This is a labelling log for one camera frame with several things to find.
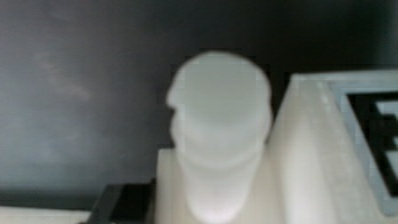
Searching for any white U-shaped fence frame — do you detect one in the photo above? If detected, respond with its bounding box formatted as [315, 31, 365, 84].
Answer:
[0, 207, 89, 224]

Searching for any small white chair part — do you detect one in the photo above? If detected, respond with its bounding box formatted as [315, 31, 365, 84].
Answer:
[155, 51, 283, 224]

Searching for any white chair leg block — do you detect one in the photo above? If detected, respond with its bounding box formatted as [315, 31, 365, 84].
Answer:
[269, 70, 398, 224]

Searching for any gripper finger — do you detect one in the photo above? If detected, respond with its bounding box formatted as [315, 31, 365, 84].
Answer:
[81, 180, 157, 224]

